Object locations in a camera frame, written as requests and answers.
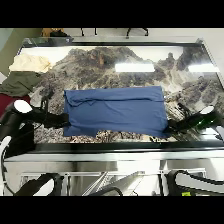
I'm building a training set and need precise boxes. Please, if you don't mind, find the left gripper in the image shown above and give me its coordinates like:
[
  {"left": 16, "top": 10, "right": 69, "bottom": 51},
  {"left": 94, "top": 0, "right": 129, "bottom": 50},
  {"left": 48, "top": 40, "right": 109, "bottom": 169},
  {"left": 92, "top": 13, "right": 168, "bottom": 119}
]
[{"left": 43, "top": 113, "right": 71, "bottom": 129}]

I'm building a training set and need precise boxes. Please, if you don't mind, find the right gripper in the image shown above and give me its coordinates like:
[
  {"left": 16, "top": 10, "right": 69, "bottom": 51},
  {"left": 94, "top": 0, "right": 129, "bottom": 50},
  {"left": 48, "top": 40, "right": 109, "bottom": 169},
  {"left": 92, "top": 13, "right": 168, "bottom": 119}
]
[{"left": 166, "top": 119, "right": 191, "bottom": 133}]

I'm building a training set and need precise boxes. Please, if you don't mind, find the blue shirt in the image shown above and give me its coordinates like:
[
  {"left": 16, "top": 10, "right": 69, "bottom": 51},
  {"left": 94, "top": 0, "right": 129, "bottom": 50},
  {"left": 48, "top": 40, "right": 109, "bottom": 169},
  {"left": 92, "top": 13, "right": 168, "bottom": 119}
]
[{"left": 62, "top": 85, "right": 170, "bottom": 139}]

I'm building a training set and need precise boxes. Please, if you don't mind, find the olive green garment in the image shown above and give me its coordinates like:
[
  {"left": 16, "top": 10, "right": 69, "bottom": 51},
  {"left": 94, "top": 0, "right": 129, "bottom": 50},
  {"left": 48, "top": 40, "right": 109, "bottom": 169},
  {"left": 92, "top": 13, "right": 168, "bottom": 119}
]
[{"left": 0, "top": 70, "right": 43, "bottom": 98}]

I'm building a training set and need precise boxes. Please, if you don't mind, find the dark red garment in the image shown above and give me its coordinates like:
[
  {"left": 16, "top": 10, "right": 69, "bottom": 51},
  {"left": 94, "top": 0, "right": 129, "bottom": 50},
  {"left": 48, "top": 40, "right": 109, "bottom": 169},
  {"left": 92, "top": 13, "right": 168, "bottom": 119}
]
[{"left": 0, "top": 93, "right": 22, "bottom": 118}]

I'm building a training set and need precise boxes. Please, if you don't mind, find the cream garment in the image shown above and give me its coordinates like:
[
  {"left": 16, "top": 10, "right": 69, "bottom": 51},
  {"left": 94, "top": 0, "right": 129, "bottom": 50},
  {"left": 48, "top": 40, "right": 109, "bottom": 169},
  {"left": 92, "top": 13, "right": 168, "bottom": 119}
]
[{"left": 8, "top": 53, "right": 52, "bottom": 74}]

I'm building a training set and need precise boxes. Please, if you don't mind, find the silver frame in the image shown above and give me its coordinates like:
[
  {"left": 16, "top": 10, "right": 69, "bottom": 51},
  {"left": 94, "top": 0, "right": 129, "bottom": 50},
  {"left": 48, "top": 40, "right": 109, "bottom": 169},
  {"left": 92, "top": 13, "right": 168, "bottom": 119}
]
[{"left": 4, "top": 149, "right": 224, "bottom": 197}]

